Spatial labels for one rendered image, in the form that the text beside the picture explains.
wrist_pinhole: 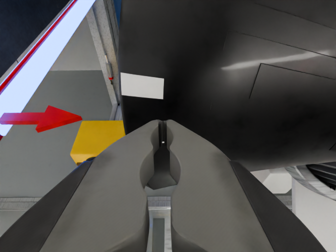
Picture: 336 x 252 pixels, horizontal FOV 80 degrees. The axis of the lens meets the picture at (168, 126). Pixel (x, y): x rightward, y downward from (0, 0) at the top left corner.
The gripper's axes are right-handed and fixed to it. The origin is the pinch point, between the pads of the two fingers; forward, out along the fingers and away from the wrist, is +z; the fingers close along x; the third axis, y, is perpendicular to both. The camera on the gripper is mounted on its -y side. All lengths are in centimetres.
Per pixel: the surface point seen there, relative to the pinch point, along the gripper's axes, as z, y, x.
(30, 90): 6.7, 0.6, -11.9
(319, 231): 10.6, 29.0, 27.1
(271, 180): 39, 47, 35
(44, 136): 75, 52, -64
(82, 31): 129, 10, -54
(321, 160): 4.0, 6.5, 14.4
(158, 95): 3.9, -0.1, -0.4
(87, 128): 25.5, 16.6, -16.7
